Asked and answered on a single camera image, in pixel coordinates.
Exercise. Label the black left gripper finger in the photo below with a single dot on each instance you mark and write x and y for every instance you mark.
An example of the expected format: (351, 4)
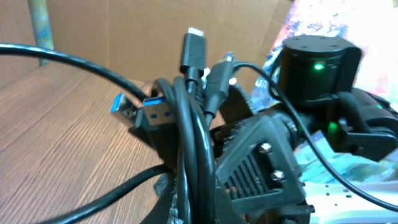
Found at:
(165, 210)

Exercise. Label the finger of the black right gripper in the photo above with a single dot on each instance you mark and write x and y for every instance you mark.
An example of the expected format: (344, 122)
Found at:
(237, 105)

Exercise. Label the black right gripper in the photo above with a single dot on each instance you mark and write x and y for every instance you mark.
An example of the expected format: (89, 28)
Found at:
(257, 164)

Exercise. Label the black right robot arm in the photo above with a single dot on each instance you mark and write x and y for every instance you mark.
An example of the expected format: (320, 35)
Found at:
(315, 89)

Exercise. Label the cardboard back panel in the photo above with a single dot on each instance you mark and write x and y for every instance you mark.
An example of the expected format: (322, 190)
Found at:
(142, 40)

